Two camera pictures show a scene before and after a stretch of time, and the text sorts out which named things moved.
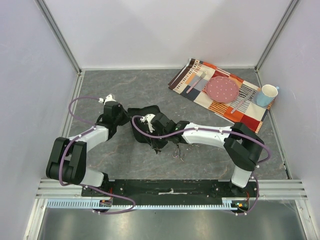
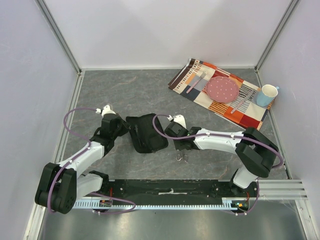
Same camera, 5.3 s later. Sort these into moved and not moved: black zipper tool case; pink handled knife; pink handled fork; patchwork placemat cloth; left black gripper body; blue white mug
Moved: black zipper tool case; left black gripper body
Not moved: patchwork placemat cloth; blue white mug; pink handled knife; pink handled fork
